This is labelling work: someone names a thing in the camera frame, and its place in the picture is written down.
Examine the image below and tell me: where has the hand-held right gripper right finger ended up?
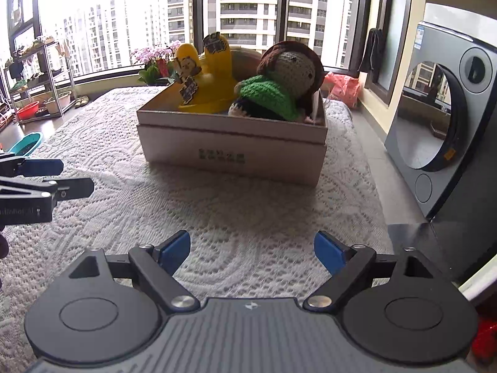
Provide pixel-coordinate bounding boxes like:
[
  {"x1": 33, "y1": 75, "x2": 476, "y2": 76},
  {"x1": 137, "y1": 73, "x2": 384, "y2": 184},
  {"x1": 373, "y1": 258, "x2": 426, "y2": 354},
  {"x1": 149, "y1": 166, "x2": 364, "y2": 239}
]
[{"x1": 303, "y1": 230, "x2": 447, "y2": 313}]

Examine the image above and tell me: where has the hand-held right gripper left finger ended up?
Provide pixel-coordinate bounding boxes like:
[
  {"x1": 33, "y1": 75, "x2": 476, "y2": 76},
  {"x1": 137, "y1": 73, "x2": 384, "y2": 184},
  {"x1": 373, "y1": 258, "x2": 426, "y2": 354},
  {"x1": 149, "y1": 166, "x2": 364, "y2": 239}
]
[{"x1": 58, "y1": 230, "x2": 200, "y2": 313}]

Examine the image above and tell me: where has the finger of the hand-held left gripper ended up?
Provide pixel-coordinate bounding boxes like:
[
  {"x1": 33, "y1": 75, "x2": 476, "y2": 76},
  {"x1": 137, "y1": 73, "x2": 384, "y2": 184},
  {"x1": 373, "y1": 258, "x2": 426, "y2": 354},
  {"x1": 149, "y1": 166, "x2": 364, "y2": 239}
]
[
  {"x1": 0, "y1": 153, "x2": 65, "y2": 177},
  {"x1": 0, "y1": 177, "x2": 95, "y2": 205}
]

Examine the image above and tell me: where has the pink cardboard box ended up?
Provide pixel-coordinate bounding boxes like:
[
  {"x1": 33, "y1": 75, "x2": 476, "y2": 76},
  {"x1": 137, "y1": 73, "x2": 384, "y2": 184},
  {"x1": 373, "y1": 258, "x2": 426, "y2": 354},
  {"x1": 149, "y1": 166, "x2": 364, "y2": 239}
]
[{"x1": 136, "y1": 83, "x2": 329, "y2": 187}]

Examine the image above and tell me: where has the yellow plush toy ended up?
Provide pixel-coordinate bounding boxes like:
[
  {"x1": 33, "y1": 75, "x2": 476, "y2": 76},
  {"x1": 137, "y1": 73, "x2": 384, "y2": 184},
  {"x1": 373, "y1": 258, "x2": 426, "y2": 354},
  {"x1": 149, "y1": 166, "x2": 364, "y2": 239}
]
[{"x1": 172, "y1": 33, "x2": 238, "y2": 114}]

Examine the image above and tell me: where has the crochet doll with green scarf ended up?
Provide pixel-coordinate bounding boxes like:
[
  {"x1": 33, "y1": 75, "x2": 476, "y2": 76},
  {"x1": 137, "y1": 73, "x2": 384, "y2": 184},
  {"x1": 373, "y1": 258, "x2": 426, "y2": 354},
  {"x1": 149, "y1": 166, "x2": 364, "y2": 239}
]
[{"x1": 227, "y1": 41, "x2": 326, "y2": 122}]

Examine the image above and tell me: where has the teal plastic basin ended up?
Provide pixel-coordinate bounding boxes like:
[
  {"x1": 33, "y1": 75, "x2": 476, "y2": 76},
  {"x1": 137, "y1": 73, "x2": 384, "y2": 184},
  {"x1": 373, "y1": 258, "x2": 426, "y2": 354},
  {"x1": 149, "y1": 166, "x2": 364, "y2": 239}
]
[{"x1": 8, "y1": 132, "x2": 43, "y2": 158}]

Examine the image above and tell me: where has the red plastic basin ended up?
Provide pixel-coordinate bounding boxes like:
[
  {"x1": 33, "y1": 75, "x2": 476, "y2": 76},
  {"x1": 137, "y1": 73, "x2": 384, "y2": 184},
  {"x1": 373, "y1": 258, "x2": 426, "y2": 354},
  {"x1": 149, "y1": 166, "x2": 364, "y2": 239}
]
[{"x1": 16, "y1": 101, "x2": 40, "y2": 121}]

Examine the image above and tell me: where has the white lace tablecloth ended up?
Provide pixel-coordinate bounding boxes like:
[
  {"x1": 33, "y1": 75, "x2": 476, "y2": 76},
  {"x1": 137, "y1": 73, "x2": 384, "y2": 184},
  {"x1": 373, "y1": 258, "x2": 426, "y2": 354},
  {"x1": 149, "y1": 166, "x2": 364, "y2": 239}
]
[{"x1": 0, "y1": 85, "x2": 394, "y2": 358}]

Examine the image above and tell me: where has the white rectangular planter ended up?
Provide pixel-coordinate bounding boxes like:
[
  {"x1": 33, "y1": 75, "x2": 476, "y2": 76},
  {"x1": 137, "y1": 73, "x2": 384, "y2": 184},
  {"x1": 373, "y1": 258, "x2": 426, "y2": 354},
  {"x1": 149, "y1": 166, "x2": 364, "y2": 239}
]
[{"x1": 43, "y1": 91, "x2": 72, "y2": 114}]

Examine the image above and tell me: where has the metal shoe rack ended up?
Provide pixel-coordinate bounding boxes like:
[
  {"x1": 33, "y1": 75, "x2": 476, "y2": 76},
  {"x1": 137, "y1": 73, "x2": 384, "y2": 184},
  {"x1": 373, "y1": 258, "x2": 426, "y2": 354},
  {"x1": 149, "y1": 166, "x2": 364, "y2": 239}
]
[{"x1": 0, "y1": 37, "x2": 78, "y2": 129}]

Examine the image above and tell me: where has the row of shoes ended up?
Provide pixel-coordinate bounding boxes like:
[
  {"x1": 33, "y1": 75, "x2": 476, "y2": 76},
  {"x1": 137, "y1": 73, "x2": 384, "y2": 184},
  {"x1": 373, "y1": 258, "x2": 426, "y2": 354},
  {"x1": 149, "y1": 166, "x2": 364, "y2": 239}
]
[{"x1": 6, "y1": 35, "x2": 65, "y2": 86}]

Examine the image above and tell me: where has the potted pink orchid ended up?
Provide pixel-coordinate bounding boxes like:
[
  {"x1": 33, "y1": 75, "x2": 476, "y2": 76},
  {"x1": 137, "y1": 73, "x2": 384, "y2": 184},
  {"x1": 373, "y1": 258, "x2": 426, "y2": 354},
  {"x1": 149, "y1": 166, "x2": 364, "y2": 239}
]
[{"x1": 130, "y1": 40, "x2": 181, "y2": 86}]

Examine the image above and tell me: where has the pink plastic bag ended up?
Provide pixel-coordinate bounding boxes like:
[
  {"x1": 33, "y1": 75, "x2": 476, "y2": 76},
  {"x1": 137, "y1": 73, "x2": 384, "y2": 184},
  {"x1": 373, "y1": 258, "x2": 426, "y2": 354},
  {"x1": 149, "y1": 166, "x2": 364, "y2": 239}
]
[{"x1": 322, "y1": 72, "x2": 361, "y2": 109}]

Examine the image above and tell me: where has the grey washing machine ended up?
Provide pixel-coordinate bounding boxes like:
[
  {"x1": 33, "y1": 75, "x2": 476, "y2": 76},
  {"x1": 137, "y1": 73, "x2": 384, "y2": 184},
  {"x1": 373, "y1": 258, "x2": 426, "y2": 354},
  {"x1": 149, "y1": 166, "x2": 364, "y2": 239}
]
[{"x1": 384, "y1": 2, "x2": 497, "y2": 284}]

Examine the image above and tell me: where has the red plastic bag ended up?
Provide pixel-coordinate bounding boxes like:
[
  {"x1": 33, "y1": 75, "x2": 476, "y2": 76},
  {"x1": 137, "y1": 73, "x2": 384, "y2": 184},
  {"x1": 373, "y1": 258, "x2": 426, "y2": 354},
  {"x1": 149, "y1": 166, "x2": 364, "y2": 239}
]
[{"x1": 472, "y1": 315, "x2": 497, "y2": 358}]

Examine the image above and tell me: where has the dark framed frosted window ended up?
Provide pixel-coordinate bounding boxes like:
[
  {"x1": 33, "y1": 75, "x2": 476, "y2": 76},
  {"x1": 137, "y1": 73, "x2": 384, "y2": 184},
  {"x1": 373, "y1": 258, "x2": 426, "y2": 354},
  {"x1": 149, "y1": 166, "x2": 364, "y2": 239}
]
[{"x1": 367, "y1": 0, "x2": 414, "y2": 105}]

